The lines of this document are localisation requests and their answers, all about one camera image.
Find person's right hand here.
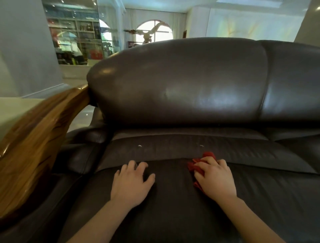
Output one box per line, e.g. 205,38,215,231
193,156,237,201

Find person's left hand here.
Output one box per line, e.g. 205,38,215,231
111,160,156,209

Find red cloth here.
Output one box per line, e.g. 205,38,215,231
187,151,217,194

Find person's right forearm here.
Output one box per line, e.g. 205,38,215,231
212,195,286,243

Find person's left forearm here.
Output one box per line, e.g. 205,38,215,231
67,199,141,243

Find dark brown leather sofa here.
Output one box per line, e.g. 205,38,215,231
0,37,320,243

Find wooden sofa armrest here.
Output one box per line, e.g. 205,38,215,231
0,84,90,221

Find arched window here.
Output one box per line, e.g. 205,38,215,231
136,20,174,43

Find eagle sculpture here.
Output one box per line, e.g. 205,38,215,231
124,21,173,44

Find white sheer curtain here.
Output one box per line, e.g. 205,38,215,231
122,8,187,48

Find glass display shelf cabinet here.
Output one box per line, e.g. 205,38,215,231
42,0,121,66

